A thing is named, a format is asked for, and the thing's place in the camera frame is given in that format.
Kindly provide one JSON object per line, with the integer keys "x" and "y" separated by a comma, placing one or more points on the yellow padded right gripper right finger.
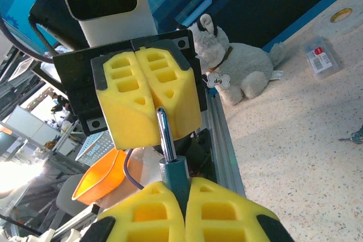
{"x": 227, "y": 219}

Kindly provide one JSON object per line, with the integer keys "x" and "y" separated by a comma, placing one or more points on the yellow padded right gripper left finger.
{"x": 147, "y": 219}

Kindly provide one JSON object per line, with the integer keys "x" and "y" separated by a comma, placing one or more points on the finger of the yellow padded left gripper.
{"x": 124, "y": 117}
{"x": 184, "y": 97}

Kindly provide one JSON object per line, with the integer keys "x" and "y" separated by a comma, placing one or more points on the blue padlock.
{"x": 175, "y": 176}

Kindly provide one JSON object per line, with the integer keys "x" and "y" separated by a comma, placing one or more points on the perforated metal panel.
{"x": 96, "y": 148}

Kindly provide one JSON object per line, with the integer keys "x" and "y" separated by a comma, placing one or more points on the orange plastic bin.
{"x": 99, "y": 179}

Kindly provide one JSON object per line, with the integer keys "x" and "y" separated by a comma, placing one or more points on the grey plush dog toy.
{"x": 249, "y": 66}

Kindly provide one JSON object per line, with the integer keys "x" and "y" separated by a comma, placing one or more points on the small clear plastic packet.
{"x": 320, "y": 57}

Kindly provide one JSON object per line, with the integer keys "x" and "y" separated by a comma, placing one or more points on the clear tape roll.
{"x": 317, "y": 28}

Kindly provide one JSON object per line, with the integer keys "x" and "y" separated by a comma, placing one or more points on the aluminium mounting rail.
{"x": 224, "y": 140}

